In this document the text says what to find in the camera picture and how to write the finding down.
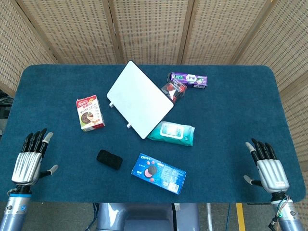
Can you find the black felt whiteboard eraser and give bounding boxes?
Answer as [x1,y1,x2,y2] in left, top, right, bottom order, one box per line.
[96,149,124,170]

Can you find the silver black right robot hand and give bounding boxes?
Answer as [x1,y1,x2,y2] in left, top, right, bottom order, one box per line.
[243,138,290,193]

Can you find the red white biscuit box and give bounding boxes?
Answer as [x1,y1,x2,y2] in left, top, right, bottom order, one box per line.
[76,94,105,132]

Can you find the blue Oreo cookie box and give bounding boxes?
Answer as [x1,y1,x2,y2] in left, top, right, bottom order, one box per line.
[130,153,187,195]

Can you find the green wet wipes pack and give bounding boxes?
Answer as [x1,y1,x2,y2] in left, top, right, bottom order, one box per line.
[147,121,196,147]

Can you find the purple toothpaste box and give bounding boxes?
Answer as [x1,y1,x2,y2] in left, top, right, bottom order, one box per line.
[167,72,208,90]

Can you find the grey-blue robot torso base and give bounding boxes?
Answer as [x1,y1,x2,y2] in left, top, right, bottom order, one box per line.
[96,203,200,231]

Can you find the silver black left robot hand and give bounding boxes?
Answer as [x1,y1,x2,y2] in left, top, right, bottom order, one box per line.
[11,128,59,187]

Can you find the small white whiteboard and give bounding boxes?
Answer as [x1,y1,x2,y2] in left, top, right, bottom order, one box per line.
[106,60,175,140]

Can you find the black equipment behind screen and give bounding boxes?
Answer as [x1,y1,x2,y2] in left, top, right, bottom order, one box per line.
[0,90,14,135]

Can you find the blue felt table cover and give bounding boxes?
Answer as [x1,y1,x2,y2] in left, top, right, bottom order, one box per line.
[0,64,307,204]

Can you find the bamboo folding screen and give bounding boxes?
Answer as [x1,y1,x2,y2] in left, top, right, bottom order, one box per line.
[0,0,308,231]

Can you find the dark red snack package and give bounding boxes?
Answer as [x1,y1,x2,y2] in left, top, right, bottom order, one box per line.
[160,81,188,104]

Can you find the thin wires at right wrist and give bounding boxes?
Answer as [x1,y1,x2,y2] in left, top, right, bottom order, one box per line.
[269,194,291,227]

